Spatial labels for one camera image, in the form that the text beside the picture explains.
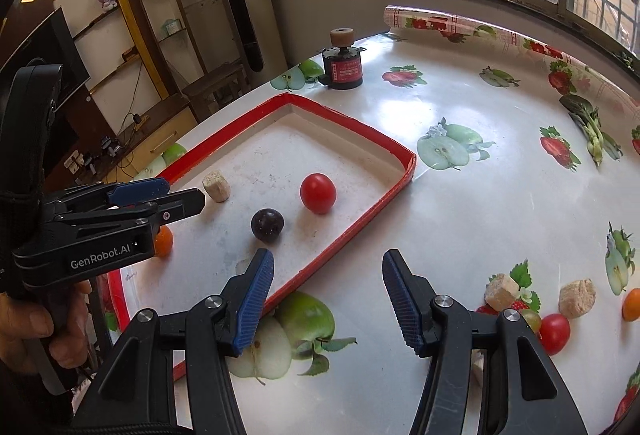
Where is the person's left hand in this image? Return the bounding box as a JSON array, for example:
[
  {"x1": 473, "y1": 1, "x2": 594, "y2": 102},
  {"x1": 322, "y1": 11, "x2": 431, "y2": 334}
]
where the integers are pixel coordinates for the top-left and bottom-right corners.
[{"x1": 0, "y1": 280, "x2": 93, "y2": 371}]

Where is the wooden television cabinet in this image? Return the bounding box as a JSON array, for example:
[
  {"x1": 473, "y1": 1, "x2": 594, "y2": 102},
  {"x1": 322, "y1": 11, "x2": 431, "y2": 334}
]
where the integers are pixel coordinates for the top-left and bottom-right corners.
[{"x1": 50, "y1": 95, "x2": 198, "y2": 186}]

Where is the fruit-print tablecloth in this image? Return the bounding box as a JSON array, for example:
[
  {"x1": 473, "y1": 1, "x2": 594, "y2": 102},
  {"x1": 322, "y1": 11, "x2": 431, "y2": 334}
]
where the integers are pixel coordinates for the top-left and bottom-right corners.
[{"x1": 100, "y1": 4, "x2": 640, "y2": 435}]

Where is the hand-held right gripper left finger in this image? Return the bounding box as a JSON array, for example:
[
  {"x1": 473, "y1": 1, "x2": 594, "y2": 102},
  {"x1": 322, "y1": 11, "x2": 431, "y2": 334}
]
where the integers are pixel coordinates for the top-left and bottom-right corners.
[{"x1": 70, "y1": 247, "x2": 276, "y2": 435}]

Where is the wooden stool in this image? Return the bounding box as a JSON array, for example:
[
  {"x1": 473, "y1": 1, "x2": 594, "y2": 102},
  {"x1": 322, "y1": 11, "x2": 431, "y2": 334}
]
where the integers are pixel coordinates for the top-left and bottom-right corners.
[{"x1": 182, "y1": 62, "x2": 251, "y2": 121}]

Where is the wall shelf unit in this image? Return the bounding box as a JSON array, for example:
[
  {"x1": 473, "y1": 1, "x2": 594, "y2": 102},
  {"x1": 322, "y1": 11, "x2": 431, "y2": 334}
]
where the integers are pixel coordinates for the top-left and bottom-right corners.
[{"x1": 30, "y1": 0, "x2": 211, "y2": 126}]

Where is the orange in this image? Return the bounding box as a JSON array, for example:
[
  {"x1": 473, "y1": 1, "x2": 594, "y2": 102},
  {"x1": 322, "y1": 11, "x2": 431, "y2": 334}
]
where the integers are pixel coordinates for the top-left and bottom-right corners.
[
  {"x1": 153, "y1": 225, "x2": 174, "y2": 258},
  {"x1": 621, "y1": 289, "x2": 640, "y2": 322}
]

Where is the red tomato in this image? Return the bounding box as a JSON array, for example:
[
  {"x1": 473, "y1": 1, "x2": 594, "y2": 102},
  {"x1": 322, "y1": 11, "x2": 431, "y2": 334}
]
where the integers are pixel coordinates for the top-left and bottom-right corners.
[
  {"x1": 299, "y1": 172, "x2": 337, "y2": 215},
  {"x1": 538, "y1": 313, "x2": 572, "y2": 356}
]

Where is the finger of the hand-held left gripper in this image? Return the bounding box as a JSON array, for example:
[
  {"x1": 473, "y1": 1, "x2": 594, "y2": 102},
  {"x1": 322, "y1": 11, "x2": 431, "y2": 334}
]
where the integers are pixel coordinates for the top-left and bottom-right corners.
[
  {"x1": 55, "y1": 188, "x2": 207, "y2": 228},
  {"x1": 47, "y1": 177, "x2": 171, "y2": 212}
]

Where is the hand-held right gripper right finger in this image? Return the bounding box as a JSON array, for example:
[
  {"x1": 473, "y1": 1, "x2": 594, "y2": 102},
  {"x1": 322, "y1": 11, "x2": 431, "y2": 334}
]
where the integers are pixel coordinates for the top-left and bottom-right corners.
[{"x1": 382, "y1": 249, "x2": 590, "y2": 435}]

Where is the red-rimmed white tray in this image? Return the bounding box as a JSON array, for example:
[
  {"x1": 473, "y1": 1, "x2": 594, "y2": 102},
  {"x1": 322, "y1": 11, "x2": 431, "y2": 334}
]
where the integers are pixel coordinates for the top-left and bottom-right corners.
[{"x1": 102, "y1": 92, "x2": 417, "y2": 383}]

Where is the dark purple plum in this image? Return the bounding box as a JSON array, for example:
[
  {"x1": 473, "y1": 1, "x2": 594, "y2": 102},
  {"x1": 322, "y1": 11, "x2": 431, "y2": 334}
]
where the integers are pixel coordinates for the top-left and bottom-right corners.
[{"x1": 250, "y1": 208, "x2": 285, "y2": 244}]

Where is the black motor with cork roller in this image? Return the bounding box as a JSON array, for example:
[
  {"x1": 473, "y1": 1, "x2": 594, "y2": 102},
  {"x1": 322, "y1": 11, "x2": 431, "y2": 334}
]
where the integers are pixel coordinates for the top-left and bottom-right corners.
[{"x1": 320, "y1": 28, "x2": 365, "y2": 90}]

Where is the green bok choy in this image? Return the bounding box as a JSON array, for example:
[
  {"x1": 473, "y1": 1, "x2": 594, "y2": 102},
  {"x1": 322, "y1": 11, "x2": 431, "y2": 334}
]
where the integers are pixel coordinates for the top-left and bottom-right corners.
[{"x1": 559, "y1": 94, "x2": 624, "y2": 167}]

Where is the black television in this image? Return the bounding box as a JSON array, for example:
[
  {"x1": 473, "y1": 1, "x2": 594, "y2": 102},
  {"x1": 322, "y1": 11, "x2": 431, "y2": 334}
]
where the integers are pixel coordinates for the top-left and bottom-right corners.
[{"x1": 0, "y1": 6, "x2": 92, "y2": 116}]

